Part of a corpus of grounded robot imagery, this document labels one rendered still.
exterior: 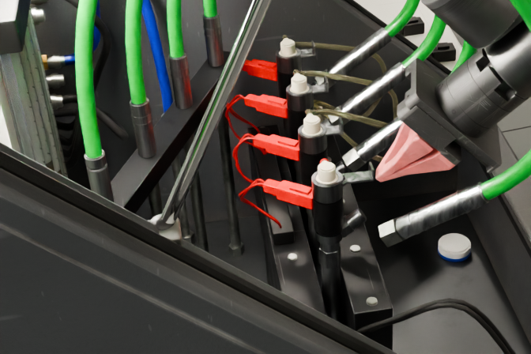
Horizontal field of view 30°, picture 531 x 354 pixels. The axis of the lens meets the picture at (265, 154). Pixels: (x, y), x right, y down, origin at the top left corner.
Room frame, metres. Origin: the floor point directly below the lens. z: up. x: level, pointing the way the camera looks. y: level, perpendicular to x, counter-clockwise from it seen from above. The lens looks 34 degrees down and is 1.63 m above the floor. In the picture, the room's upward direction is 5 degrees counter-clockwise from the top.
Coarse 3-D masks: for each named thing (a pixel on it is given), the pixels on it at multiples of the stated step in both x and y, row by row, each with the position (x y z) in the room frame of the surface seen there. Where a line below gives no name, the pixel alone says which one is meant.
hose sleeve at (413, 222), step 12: (456, 192) 0.62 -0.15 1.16; (468, 192) 0.61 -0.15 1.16; (480, 192) 0.60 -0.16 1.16; (432, 204) 0.62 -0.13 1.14; (444, 204) 0.61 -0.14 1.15; (456, 204) 0.61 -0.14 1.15; (468, 204) 0.60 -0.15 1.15; (480, 204) 0.60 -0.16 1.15; (408, 216) 0.62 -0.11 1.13; (420, 216) 0.62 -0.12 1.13; (432, 216) 0.61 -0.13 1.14; (444, 216) 0.61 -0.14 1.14; (456, 216) 0.61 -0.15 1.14; (408, 228) 0.62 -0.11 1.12; (420, 228) 0.61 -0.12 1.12
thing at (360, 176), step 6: (342, 174) 0.73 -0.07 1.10; (348, 174) 0.73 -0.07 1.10; (354, 174) 0.73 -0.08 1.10; (360, 174) 0.73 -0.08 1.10; (366, 174) 0.73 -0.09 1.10; (342, 180) 0.72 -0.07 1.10; (348, 180) 0.72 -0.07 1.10; (354, 180) 0.72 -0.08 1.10; (360, 180) 0.72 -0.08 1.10; (366, 180) 0.72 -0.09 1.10
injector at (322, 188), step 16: (320, 192) 0.71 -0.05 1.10; (336, 192) 0.71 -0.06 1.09; (320, 208) 0.71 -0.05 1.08; (336, 208) 0.71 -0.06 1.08; (320, 224) 0.71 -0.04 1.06; (336, 224) 0.71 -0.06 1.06; (352, 224) 0.72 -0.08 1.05; (320, 240) 0.71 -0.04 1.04; (336, 240) 0.71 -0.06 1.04; (320, 256) 0.72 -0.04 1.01; (336, 256) 0.71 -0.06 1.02; (336, 272) 0.71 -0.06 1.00; (336, 288) 0.71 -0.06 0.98; (336, 304) 0.71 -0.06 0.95; (336, 320) 0.71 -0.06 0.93
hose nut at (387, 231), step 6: (390, 222) 0.63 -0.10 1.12; (378, 228) 0.63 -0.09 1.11; (384, 228) 0.63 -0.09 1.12; (390, 228) 0.62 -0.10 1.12; (396, 228) 0.62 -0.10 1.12; (384, 234) 0.62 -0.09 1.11; (390, 234) 0.62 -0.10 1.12; (396, 234) 0.62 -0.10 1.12; (384, 240) 0.62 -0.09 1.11; (390, 240) 0.62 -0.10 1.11; (396, 240) 0.62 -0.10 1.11; (402, 240) 0.62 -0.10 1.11
